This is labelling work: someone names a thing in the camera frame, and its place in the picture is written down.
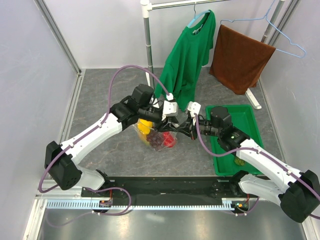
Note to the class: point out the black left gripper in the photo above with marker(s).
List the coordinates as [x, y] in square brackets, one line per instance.
[167, 126]

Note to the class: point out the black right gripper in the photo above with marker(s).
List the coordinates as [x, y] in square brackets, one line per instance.
[188, 128]

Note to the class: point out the red bell pepper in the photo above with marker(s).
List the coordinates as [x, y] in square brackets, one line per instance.
[169, 140]

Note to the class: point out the clear dotted zip top bag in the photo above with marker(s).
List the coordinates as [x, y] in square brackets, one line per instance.
[162, 147]

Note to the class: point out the purple grape bunch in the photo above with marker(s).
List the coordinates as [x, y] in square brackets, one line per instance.
[155, 140]

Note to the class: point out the orange green mango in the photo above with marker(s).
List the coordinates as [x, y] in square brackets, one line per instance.
[143, 138]

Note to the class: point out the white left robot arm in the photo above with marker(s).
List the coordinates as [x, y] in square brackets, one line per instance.
[62, 159]

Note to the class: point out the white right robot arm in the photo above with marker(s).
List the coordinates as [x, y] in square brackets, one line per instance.
[296, 192]

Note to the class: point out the green t-shirt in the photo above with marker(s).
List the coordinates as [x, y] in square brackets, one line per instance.
[190, 53]

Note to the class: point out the green plastic tray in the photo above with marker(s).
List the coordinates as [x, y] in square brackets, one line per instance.
[244, 119]

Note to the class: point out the green leaf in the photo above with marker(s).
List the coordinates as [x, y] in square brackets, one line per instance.
[239, 162]

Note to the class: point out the brown towel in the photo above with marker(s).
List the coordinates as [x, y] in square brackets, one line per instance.
[238, 60]

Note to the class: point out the light blue shirt hanger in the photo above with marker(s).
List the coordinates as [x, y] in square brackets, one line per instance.
[196, 16]

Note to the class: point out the white garment rack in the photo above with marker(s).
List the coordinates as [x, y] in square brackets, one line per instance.
[147, 7]

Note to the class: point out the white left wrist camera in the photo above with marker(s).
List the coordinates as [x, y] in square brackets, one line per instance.
[170, 109]

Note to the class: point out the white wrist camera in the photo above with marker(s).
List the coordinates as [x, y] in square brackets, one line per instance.
[170, 109]
[193, 108]

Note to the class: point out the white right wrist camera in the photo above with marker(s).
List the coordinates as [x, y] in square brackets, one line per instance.
[193, 108]

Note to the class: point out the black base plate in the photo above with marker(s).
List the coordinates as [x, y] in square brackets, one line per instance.
[177, 189]

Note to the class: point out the blue wire hanger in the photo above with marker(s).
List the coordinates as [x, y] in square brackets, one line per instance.
[275, 27]

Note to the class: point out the slotted cable duct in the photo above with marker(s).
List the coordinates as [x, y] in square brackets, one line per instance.
[95, 204]

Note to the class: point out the aluminium frame post left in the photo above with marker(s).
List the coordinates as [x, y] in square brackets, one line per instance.
[49, 18]

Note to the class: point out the aluminium frame post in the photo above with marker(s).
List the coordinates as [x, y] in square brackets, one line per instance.
[279, 18]
[49, 18]

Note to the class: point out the aluminium frame post right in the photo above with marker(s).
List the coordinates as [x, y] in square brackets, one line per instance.
[279, 18]

